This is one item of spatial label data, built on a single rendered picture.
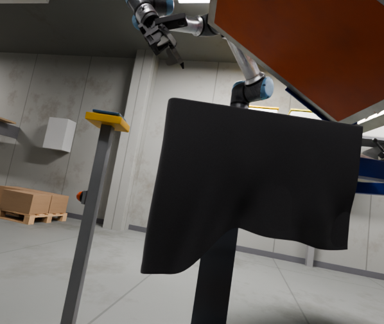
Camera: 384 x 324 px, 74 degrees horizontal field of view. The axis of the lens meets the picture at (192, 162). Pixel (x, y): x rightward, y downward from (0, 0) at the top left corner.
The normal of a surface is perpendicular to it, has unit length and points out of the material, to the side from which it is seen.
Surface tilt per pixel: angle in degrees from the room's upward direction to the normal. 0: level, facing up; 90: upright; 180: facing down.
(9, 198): 90
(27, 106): 90
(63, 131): 90
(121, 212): 90
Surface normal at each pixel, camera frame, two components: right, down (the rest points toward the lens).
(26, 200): -0.20, -0.15
